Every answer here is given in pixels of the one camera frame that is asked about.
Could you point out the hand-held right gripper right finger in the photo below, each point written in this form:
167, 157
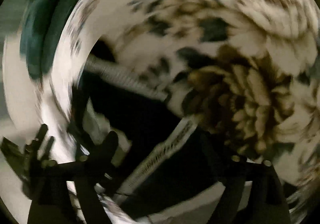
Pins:
250, 179

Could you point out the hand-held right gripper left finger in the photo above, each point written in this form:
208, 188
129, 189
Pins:
110, 145

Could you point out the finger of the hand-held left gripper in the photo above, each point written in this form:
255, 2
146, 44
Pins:
41, 133
50, 145

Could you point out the black striped garment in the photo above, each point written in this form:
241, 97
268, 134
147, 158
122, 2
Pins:
140, 118

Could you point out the dark green blanket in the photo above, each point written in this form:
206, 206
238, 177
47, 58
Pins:
37, 38

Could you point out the floral bedsheet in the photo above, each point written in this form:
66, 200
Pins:
180, 26

